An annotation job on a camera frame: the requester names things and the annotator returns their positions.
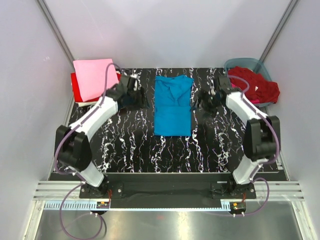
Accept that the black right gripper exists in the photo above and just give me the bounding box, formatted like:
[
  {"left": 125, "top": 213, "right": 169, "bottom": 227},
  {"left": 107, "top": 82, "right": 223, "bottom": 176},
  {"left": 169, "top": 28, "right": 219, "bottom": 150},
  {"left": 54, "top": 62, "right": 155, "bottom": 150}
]
[{"left": 189, "top": 89, "right": 223, "bottom": 120}]

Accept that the blue t shirt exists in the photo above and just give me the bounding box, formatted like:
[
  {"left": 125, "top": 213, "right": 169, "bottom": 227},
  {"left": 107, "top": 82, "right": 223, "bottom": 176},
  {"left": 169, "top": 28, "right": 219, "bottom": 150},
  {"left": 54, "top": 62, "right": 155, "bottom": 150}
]
[{"left": 154, "top": 75, "right": 194, "bottom": 137}]

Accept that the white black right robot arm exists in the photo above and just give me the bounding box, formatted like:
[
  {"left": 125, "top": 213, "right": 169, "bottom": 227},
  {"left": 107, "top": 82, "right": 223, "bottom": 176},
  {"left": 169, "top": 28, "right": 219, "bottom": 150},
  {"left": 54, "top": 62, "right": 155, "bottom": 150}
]
[{"left": 193, "top": 75, "right": 281, "bottom": 199}]

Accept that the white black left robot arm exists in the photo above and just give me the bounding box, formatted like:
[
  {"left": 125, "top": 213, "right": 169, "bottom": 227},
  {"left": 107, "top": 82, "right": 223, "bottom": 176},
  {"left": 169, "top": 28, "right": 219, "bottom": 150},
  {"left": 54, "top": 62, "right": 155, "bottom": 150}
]
[{"left": 54, "top": 74, "right": 148, "bottom": 198}]

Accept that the folded pink t shirt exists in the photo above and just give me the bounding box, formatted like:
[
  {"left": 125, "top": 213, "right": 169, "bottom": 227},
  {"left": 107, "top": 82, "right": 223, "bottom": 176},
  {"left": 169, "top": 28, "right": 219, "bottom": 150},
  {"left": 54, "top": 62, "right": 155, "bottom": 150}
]
[{"left": 73, "top": 58, "right": 120, "bottom": 102}]

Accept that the folded cream t shirt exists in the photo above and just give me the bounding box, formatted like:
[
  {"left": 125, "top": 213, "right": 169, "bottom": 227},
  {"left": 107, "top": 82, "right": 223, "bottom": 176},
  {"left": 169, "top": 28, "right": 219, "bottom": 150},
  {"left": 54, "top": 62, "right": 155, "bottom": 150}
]
[{"left": 76, "top": 100, "right": 97, "bottom": 107}]

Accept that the folded red t shirt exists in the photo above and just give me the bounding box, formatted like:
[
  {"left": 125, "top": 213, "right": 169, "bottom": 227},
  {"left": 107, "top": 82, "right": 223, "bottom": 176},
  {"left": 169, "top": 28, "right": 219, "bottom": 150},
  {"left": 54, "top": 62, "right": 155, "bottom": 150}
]
[{"left": 70, "top": 72, "right": 83, "bottom": 103}]

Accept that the magenta t shirt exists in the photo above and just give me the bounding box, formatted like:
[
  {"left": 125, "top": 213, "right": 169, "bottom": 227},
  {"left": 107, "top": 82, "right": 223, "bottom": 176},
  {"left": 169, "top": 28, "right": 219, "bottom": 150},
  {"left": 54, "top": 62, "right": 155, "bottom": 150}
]
[{"left": 231, "top": 83, "right": 260, "bottom": 105}]

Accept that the dark red t shirt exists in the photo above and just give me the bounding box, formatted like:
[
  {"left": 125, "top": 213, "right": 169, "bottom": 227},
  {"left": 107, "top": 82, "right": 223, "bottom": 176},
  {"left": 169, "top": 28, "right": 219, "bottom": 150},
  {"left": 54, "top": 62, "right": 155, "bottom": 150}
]
[{"left": 227, "top": 66, "right": 280, "bottom": 104}]

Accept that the translucent blue plastic basket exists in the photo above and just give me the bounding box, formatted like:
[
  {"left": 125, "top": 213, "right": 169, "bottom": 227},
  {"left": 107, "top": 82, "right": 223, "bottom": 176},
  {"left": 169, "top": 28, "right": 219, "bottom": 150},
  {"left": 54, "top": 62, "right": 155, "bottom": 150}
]
[{"left": 224, "top": 57, "right": 273, "bottom": 107}]

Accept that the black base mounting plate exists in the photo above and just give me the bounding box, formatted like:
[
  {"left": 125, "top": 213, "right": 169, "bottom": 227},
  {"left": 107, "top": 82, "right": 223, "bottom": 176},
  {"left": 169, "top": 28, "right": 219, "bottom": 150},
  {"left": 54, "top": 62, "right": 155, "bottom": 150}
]
[{"left": 48, "top": 171, "right": 288, "bottom": 210}]

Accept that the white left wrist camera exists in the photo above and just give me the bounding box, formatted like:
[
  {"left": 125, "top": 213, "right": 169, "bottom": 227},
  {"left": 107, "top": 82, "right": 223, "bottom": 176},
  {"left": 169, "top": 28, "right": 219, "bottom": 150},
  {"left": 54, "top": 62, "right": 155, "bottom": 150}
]
[{"left": 128, "top": 74, "right": 139, "bottom": 91}]

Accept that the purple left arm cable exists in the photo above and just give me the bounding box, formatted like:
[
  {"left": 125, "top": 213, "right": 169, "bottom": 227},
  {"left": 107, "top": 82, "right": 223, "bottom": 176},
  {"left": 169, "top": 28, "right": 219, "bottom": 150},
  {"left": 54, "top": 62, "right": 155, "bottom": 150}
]
[{"left": 53, "top": 63, "right": 123, "bottom": 238}]

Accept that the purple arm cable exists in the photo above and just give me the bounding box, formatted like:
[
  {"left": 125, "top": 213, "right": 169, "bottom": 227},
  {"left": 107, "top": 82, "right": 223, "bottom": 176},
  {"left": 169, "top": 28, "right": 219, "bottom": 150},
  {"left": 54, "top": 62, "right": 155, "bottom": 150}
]
[
  {"left": 53, "top": 63, "right": 123, "bottom": 238},
  {"left": 226, "top": 75, "right": 280, "bottom": 216}
]

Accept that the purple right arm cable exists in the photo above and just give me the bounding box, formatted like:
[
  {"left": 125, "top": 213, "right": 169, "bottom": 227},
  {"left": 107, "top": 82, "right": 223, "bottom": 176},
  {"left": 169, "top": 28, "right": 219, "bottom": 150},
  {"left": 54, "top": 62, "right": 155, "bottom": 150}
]
[{"left": 226, "top": 75, "right": 280, "bottom": 216}]

